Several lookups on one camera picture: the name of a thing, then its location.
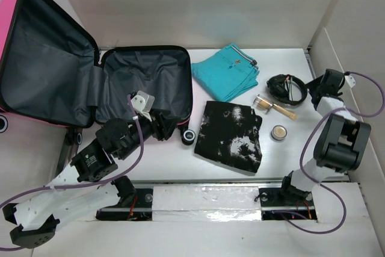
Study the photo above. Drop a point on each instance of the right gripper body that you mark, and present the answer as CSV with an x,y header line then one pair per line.
x,y
314,85

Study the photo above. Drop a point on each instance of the teal shorts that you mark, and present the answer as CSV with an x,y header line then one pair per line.
x,y
227,74

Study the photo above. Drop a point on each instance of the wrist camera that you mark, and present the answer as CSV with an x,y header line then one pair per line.
x,y
142,104
349,79

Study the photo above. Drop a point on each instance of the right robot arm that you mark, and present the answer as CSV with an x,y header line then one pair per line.
x,y
340,146

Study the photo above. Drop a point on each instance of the small round cosmetic jar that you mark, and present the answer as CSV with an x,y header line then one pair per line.
x,y
279,133

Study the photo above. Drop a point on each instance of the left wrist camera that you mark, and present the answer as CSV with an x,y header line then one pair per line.
x,y
142,104

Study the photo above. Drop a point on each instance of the black white tie-dye shirt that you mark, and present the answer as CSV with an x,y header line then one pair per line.
x,y
229,135

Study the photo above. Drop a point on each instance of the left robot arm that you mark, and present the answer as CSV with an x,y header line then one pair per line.
x,y
85,184

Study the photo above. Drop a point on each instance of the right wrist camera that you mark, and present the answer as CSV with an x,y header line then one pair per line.
x,y
349,79

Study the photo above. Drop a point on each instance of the black belt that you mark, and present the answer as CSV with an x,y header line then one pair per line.
x,y
280,88

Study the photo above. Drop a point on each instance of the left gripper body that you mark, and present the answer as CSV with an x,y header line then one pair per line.
x,y
159,130

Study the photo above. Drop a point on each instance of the pink hard-shell suitcase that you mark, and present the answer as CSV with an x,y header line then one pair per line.
x,y
52,70

